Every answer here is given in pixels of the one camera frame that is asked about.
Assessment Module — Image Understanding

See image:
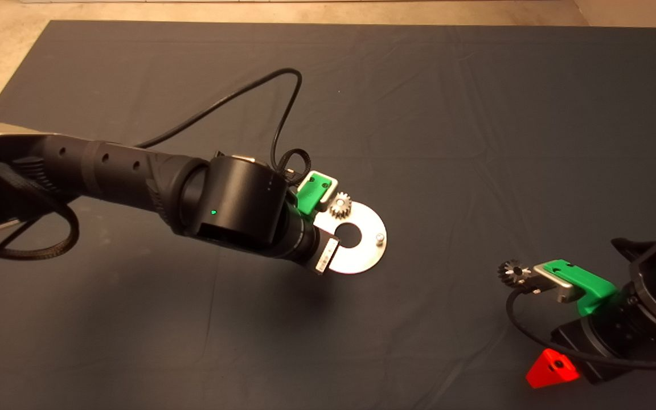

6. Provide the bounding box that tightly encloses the small steel planetary gear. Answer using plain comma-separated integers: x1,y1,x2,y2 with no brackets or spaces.
328,191,354,220

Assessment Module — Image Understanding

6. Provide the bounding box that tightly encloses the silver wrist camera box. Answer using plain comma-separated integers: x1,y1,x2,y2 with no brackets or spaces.
533,262,585,304
305,170,339,212

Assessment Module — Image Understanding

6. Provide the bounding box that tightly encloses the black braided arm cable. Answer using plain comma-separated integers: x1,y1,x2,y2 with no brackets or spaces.
0,162,81,261

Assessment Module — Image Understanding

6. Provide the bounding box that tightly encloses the green left camera mount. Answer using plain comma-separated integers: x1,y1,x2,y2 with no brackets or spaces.
296,172,331,216

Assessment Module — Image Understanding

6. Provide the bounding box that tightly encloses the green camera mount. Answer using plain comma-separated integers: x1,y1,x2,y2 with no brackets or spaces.
544,259,619,315
296,172,331,216

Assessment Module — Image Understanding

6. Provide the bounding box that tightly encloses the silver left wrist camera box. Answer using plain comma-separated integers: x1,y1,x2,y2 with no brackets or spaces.
305,170,339,212

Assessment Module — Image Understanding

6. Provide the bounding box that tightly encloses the thin black right camera cable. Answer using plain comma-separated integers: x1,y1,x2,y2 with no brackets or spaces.
506,273,656,368

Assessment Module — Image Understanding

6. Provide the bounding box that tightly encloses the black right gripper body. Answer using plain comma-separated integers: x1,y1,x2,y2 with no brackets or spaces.
552,294,656,383

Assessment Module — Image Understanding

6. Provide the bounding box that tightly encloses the green right camera mount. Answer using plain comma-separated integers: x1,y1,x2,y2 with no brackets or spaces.
544,259,619,315

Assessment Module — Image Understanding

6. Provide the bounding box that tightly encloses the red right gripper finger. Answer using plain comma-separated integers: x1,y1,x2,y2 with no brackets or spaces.
526,348,581,389

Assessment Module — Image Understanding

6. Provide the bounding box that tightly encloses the thin black camera cable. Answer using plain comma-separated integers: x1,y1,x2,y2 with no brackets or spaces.
134,68,313,186
506,273,656,368

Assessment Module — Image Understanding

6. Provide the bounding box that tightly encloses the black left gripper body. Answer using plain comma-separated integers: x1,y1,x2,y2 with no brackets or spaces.
285,215,341,276

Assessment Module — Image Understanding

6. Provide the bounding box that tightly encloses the thin black left camera cable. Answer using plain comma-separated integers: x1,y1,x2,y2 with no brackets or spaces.
134,68,313,186

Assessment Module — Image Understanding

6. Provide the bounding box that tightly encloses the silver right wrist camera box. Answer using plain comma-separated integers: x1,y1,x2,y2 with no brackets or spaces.
533,262,585,304

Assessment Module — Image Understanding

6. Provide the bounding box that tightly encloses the round metal carrier plate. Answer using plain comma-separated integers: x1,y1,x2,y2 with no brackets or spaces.
312,200,388,276

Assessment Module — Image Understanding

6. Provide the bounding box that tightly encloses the dark gear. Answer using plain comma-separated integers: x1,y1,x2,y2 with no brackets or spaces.
497,259,532,287

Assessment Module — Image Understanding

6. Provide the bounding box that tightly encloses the dark grey table cloth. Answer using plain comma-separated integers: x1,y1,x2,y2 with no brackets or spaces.
0,20,656,410

